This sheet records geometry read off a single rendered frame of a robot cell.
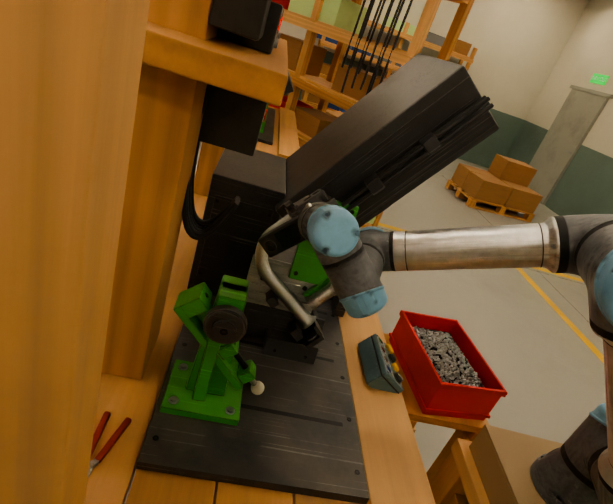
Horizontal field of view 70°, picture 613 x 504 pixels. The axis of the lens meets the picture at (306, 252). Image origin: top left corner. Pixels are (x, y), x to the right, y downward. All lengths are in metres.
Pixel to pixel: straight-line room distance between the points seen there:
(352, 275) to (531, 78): 10.70
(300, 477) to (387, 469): 0.19
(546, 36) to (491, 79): 1.30
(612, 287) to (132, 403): 0.82
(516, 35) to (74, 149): 10.79
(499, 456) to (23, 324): 0.97
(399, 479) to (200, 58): 0.82
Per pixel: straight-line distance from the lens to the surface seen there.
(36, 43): 0.32
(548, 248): 0.80
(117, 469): 0.87
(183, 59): 0.60
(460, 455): 1.21
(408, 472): 1.01
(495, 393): 1.34
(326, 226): 0.64
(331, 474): 0.92
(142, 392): 0.97
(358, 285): 0.69
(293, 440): 0.94
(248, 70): 0.59
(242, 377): 0.89
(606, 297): 0.68
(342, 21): 4.17
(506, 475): 1.11
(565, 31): 11.47
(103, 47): 0.31
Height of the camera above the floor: 1.60
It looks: 26 degrees down
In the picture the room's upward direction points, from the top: 20 degrees clockwise
